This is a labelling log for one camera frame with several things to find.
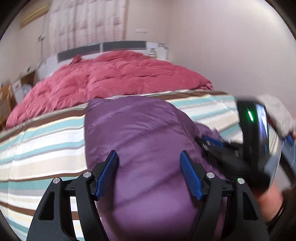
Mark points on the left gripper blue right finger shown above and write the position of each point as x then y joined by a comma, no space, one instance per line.
207,188

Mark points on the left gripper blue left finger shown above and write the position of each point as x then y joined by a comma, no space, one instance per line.
89,188

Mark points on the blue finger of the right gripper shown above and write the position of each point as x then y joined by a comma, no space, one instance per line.
213,142

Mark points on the purple quilted down jacket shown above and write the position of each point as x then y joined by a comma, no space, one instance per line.
149,199

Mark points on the folded clothes pile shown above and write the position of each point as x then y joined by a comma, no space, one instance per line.
279,115

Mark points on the person right hand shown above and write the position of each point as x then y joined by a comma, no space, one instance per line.
269,201

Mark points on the glass bedside lamp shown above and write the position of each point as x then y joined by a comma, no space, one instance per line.
152,53

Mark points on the white and grey headboard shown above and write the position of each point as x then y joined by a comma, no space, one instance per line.
48,66

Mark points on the red quilted duvet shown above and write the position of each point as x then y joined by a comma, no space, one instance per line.
110,74

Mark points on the wooden chair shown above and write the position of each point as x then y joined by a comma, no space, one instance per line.
8,102

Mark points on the patterned window curtain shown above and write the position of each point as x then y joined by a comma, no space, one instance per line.
74,24

